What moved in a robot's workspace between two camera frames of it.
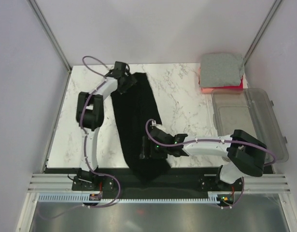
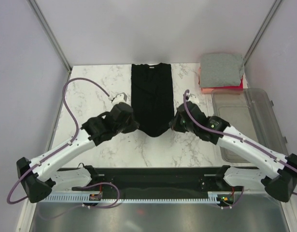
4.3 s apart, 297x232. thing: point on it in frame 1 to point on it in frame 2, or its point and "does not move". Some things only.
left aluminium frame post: [44, 23] does not move
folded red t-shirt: [240, 87] does not move
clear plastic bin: [250, 110] does not move
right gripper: [144, 153] to [174, 123]
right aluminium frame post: [274, 7] does not move
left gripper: [131, 81] to [134, 125]
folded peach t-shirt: [218, 91] does not move
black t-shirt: [133, 110] to [152, 97]
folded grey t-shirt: [219, 69] does not move
